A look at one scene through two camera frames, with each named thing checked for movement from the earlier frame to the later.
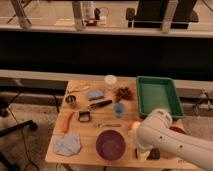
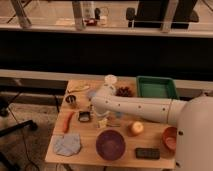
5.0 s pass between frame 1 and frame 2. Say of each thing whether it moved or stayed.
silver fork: stayed
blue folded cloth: stayed
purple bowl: stayed
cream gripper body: moved
